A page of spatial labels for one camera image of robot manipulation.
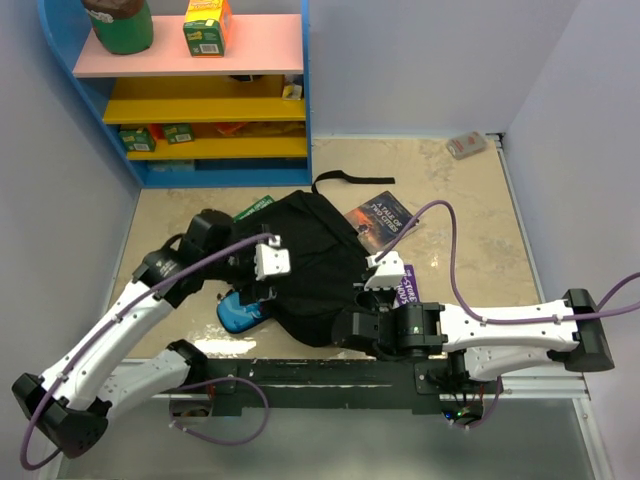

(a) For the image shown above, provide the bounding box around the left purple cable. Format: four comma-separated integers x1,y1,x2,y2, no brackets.
19,232,276,471

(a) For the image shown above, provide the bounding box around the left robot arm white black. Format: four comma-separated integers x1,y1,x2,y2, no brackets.
12,209,291,470

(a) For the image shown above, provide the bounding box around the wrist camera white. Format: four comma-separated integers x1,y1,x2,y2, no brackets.
254,235,291,281
364,250,405,290

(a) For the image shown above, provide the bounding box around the A Tale of Two Cities book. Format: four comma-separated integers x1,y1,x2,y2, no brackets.
345,191,413,254

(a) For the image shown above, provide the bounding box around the blue shelf unit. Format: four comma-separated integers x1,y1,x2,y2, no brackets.
38,1,312,188

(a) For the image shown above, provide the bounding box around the yellow green box on shelf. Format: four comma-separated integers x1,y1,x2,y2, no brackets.
183,0,232,57

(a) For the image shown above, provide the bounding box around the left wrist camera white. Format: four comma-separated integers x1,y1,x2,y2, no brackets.
254,235,291,281

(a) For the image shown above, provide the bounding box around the green small box left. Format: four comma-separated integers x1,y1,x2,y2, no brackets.
118,127,156,153

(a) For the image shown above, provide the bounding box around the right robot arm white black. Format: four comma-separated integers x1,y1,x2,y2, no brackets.
331,289,614,393

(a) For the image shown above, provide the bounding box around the purple 52-Storey Treehouse book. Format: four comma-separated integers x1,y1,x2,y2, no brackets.
393,264,420,308

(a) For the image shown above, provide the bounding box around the green Treehouse book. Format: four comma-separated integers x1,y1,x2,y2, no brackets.
233,195,275,222

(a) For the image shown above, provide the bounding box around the blue dinosaur pencil case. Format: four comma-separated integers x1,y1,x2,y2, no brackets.
216,292,271,334

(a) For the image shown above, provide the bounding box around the purple cable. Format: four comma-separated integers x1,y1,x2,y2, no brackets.
374,199,640,431
19,232,276,471

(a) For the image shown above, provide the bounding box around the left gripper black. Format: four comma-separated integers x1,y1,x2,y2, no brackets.
204,224,277,304

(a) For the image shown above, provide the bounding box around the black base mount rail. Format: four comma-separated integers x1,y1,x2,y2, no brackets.
148,357,506,419

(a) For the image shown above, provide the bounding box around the green small box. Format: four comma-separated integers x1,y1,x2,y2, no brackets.
161,123,195,145
118,127,156,153

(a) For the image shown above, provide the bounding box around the black student backpack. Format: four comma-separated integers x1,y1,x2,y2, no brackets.
228,186,368,347

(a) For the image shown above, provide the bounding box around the green brown bag on shelf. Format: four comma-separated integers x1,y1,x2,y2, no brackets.
82,0,154,55

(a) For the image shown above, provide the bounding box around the grey red packet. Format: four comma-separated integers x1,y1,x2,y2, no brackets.
446,131,488,160

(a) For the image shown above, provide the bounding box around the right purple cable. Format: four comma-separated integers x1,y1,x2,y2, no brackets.
374,199,640,431

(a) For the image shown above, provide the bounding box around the green small box right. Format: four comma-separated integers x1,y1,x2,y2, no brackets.
161,123,195,145

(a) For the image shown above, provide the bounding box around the orange snack packet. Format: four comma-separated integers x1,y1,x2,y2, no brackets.
213,122,248,137

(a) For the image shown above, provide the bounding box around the small yellow white box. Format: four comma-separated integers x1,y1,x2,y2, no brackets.
281,84,304,101

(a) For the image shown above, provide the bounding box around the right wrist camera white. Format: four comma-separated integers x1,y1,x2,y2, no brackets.
364,250,405,290

